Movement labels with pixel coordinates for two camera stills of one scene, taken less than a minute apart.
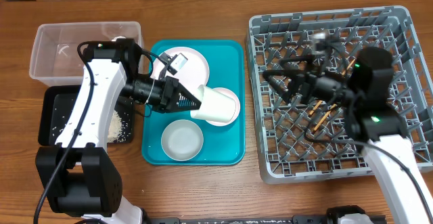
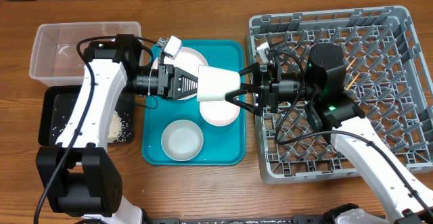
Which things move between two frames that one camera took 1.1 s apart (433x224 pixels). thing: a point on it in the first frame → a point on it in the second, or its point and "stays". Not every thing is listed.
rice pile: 116,132 stays
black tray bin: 56,104 stays
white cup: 215,105 → 214,83
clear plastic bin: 55,59 stays
